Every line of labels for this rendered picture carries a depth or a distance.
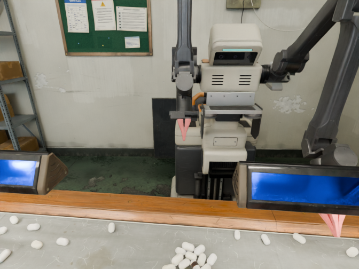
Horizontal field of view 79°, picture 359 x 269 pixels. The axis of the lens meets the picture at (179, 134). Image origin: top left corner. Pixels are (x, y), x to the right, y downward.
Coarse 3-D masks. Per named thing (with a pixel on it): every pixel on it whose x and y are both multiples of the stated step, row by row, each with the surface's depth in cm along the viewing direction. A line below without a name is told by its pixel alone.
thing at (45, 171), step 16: (0, 160) 41; (16, 160) 41; (32, 160) 41; (48, 160) 41; (0, 176) 41; (16, 176) 41; (32, 176) 40; (48, 176) 41; (64, 176) 46; (0, 192) 41; (16, 192) 40; (32, 192) 40; (48, 192) 41
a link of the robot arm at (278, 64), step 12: (336, 0) 57; (324, 12) 62; (312, 24) 68; (324, 24) 64; (300, 36) 75; (312, 36) 70; (288, 48) 82; (300, 48) 76; (276, 60) 89; (288, 60) 83; (300, 60) 82; (300, 72) 88
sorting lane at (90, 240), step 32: (0, 224) 73; (64, 224) 73; (96, 224) 73; (128, 224) 73; (160, 224) 73; (32, 256) 62; (64, 256) 62; (96, 256) 62; (128, 256) 62; (160, 256) 62; (224, 256) 62; (256, 256) 62; (288, 256) 62; (320, 256) 62
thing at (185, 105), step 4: (180, 96) 75; (176, 100) 76; (180, 100) 75; (184, 100) 74; (188, 100) 75; (176, 104) 76; (180, 104) 75; (184, 104) 74; (188, 104) 75; (176, 108) 76; (180, 108) 75; (184, 108) 74; (188, 108) 75; (172, 112) 74; (176, 112) 74; (180, 112) 74; (184, 112) 74; (188, 112) 74; (192, 112) 74; (196, 112) 74
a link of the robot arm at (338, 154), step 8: (304, 144) 66; (336, 144) 55; (344, 144) 55; (304, 152) 65; (312, 152) 63; (320, 152) 61; (328, 152) 58; (336, 152) 54; (344, 152) 54; (352, 152) 54; (328, 160) 56; (336, 160) 53; (344, 160) 53; (352, 160) 53
